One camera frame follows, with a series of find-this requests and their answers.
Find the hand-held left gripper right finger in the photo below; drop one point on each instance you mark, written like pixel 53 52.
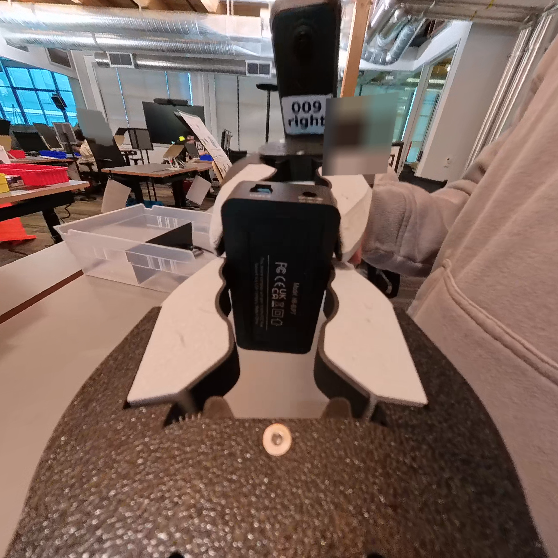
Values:
pixel 375 348

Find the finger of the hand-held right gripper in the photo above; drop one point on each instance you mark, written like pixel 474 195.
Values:
pixel 355 209
pixel 244 173

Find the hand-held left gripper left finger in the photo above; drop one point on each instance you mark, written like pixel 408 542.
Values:
pixel 183 340

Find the black usb hub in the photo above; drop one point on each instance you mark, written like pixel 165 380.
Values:
pixel 279 244

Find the person's right forearm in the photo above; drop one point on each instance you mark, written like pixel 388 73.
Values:
pixel 409 226

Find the white sign board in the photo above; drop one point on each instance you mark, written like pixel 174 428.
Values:
pixel 205 139

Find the black floor lamp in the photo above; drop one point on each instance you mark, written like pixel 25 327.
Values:
pixel 268 113

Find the wooden desk with black legs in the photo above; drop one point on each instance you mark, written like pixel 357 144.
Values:
pixel 152 170
pixel 39 192

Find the clear plastic bin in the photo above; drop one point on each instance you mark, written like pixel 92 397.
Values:
pixel 109 244

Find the person in beige hoodie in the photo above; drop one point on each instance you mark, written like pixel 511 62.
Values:
pixel 501 305

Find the orange traffic cone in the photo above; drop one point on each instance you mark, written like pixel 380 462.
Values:
pixel 13 231

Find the red plastic bin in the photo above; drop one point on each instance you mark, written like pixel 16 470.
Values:
pixel 35 174

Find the paned window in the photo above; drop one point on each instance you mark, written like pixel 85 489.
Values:
pixel 30 96

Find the wooden post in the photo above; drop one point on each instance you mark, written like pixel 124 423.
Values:
pixel 355 48

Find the black wall monitor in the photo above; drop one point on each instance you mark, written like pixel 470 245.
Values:
pixel 168 124

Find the silver air duct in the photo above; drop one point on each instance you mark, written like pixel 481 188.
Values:
pixel 130 26

